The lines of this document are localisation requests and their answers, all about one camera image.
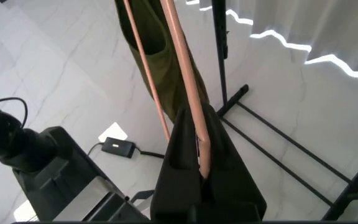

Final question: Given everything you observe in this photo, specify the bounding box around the white curtain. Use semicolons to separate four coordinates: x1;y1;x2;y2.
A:
185;0;358;80

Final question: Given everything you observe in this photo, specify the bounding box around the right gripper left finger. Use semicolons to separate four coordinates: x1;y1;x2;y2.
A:
150;105;203;221

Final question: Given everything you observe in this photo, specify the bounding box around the black cable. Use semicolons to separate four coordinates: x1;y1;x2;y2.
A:
0;96;29;129

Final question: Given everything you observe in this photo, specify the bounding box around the green long-sleeved shirt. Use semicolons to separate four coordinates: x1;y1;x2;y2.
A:
114;0;211;124

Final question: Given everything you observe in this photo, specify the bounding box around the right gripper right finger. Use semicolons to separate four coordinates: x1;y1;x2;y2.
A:
202;103;268;222

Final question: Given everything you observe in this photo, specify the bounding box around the black power adapter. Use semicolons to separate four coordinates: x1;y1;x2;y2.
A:
87;136;166;160

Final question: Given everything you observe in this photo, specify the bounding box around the pink clothes hanger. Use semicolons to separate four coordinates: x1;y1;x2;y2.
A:
122;0;212;180

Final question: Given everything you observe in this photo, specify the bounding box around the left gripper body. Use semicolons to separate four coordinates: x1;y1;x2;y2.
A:
12;126;108;222

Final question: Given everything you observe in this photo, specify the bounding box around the black clothes rack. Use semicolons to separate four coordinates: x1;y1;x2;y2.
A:
211;0;358;222

